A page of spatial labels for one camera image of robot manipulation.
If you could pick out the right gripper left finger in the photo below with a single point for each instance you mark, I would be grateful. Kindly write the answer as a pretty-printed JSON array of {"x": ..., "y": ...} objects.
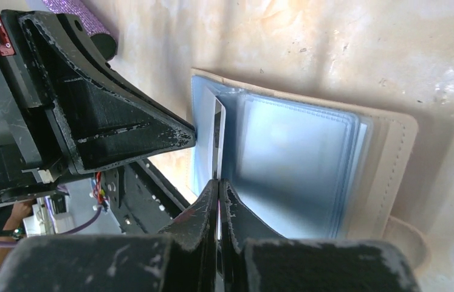
[{"x": 180, "y": 257}]

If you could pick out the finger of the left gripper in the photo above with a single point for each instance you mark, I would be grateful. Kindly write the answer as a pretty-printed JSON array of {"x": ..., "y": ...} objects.
[{"x": 100, "y": 120}]

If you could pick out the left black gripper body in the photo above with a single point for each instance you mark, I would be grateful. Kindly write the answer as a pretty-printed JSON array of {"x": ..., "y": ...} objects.
[{"x": 31, "y": 161}]

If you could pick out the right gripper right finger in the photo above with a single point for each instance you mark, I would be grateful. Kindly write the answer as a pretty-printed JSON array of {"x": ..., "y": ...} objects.
[{"x": 257, "y": 258}]

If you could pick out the beige card holder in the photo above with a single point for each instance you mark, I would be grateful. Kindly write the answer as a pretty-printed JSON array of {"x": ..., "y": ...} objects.
[{"x": 309, "y": 168}]

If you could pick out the silver credit card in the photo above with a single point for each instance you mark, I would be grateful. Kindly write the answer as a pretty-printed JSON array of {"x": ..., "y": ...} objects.
[{"x": 219, "y": 119}]

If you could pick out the purple glitter microphone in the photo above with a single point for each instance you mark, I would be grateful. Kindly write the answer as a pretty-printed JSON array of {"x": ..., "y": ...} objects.
[{"x": 99, "y": 34}]

